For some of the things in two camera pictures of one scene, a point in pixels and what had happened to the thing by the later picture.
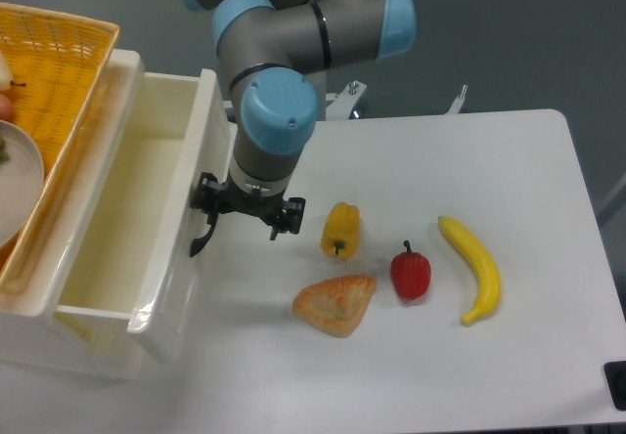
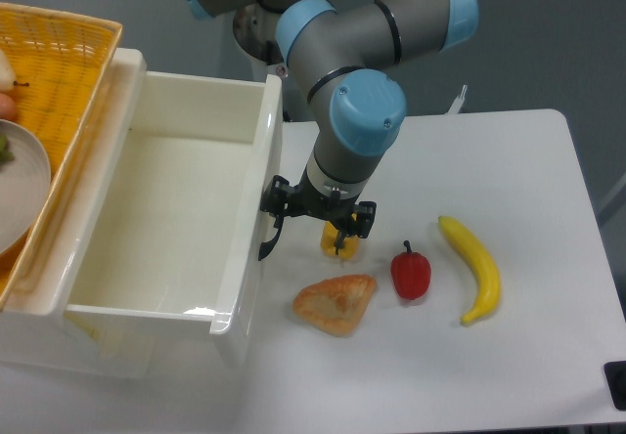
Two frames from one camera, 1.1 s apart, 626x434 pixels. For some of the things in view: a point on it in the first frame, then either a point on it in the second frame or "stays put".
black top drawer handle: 199,242 → 266,246
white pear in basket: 6,76 stays put
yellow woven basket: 58,64 stays put
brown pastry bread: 335,305 stays put
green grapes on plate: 4,156 stays put
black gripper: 264,206 → 282,200
